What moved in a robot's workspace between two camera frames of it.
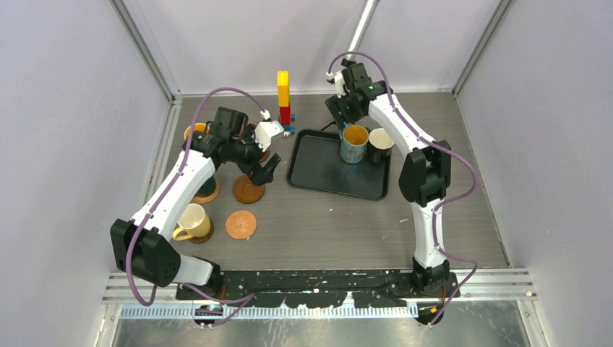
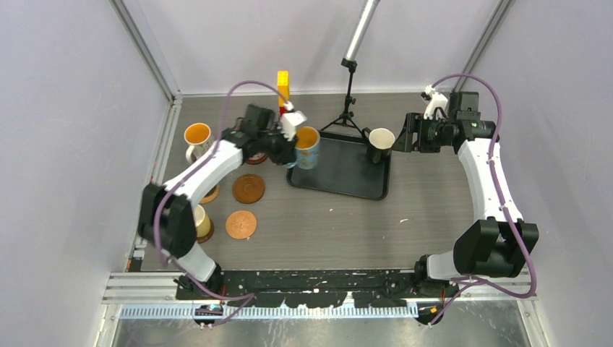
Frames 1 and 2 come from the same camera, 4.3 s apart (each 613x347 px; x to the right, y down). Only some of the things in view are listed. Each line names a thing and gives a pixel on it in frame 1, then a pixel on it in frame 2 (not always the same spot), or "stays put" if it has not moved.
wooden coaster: [245, 191] stays put
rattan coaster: [241, 225] stays put
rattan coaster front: [208, 198] stays put
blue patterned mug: [354, 142] -> [306, 148]
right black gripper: [335, 105] -> [414, 123]
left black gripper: [259, 174] -> [288, 153]
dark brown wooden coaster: [205, 238] stays put
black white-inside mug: [380, 144] stays put
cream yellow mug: [193, 222] stays put
